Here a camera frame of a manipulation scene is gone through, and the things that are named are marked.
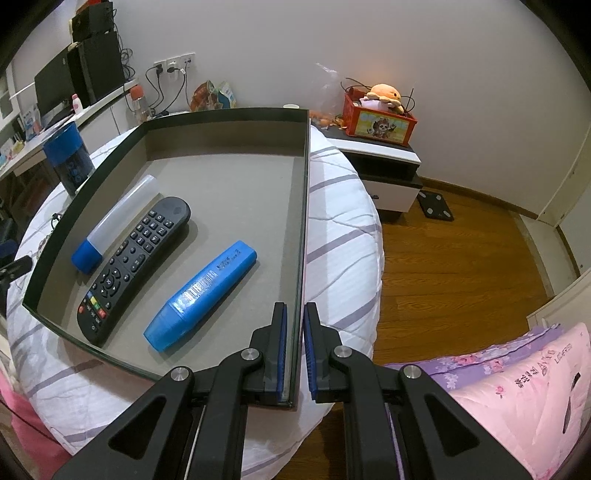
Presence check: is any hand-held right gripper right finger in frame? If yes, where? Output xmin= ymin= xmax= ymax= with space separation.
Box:
xmin=302 ymin=302 xmax=534 ymax=480

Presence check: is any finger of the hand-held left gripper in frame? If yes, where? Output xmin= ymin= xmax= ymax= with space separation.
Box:
xmin=0 ymin=255 xmax=34 ymax=289

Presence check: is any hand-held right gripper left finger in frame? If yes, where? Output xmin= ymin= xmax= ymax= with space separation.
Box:
xmin=51 ymin=302 xmax=289 ymax=480

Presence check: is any blue highlighter pen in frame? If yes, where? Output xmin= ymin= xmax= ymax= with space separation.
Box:
xmin=143 ymin=240 xmax=258 ymax=352

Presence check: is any clear tube with blue cap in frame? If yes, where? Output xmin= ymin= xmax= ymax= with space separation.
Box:
xmin=71 ymin=174 xmax=160 ymax=274

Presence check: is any black remote control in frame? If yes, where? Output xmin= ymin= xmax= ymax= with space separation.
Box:
xmin=76 ymin=196 xmax=192 ymax=348

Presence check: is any blue and black tumbler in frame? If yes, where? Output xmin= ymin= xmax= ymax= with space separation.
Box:
xmin=43 ymin=122 xmax=96 ymax=197

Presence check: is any pink box with black rim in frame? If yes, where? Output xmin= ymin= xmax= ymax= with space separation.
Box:
xmin=22 ymin=107 xmax=311 ymax=409

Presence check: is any white striped quilt table cover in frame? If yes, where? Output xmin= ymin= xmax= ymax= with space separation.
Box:
xmin=7 ymin=124 xmax=386 ymax=476

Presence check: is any blue and white carton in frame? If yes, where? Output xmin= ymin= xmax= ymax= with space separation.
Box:
xmin=21 ymin=104 xmax=42 ymax=139

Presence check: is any pink cloth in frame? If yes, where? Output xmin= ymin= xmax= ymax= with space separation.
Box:
xmin=0 ymin=369 xmax=75 ymax=480

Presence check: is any white and black low cabinet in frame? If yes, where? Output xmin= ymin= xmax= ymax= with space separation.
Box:
xmin=318 ymin=115 xmax=423 ymax=224

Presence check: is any black computer monitor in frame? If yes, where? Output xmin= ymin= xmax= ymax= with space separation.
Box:
xmin=34 ymin=51 xmax=77 ymax=121

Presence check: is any white desk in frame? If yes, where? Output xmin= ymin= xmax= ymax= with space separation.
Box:
xmin=0 ymin=78 xmax=139 ymax=181

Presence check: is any black bathroom scale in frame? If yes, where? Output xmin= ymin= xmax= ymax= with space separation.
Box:
xmin=417 ymin=191 xmax=455 ymax=221

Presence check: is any pink floral quilt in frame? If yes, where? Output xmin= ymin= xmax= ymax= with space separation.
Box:
xmin=383 ymin=320 xmax=591 ymax=480

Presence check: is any clear bottle with red cap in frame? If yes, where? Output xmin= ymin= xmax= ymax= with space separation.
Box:
xmin=128 ymin=86 xmax=148 ymax=123

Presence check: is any black computer tower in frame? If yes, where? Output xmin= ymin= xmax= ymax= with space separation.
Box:
xmin=67 ymin=30 xmax=125 ymax=106

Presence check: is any orange peel pile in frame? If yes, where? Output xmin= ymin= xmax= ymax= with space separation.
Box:
xmin=309 ymin=110 xmax=352 ymax=129

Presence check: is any red cartoon toy box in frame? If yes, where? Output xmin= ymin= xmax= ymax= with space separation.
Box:
xmin=342 ymin=90 xmax=419 ymax=147

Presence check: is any colourful snack bag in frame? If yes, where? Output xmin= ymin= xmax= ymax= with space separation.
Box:
xmin=189 ymin=80 xmax=220 ymax=112

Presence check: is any black speaker box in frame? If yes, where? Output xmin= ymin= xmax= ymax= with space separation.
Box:
xmin=70 ymin=2 xmax=115 ymax=42

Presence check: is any clear plastic bag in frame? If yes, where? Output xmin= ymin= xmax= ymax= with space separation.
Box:
xmin=315 ymin=62 xmax=352 ymax=121

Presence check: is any orange plush toy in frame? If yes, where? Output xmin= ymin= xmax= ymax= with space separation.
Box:
xmin=360 ymin=83 xmax=406 ymax=114

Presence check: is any white door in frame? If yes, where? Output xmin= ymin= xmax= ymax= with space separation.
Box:
xmin=538 ymin=138 xmax=588 ymax=227

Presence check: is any black power cable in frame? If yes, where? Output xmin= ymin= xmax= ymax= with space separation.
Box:
xmin=145 ymin=65 xmax=188 ymax=116

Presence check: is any white wall outlet strip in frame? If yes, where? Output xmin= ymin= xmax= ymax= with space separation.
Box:
xmin=154 ymin=53 xmax=195 ymax=70

